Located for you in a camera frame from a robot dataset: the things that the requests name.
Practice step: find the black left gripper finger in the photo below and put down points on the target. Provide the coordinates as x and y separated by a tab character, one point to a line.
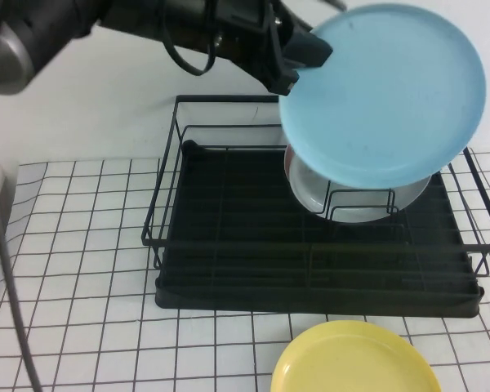
308	49
285	83

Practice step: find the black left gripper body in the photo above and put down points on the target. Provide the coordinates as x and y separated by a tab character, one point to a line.
249	36

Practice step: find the light blue round plate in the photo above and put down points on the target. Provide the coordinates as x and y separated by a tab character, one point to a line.
384	94

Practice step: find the black and grey left robot arm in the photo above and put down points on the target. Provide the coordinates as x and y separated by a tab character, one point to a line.
65	20

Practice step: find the pink round plate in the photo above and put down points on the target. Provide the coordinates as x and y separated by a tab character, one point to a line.
287	163

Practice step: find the grey round plate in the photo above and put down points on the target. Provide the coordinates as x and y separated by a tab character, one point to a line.
310	192

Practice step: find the yellow round plate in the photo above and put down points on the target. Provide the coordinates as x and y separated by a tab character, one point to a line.
351	359

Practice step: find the black plastic drip tray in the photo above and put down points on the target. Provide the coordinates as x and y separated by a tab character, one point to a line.
237	196

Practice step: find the white black-gridded tablecloth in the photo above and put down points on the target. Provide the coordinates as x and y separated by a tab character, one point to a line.
85	245

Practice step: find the white box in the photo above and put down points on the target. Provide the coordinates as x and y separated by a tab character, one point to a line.
8	179

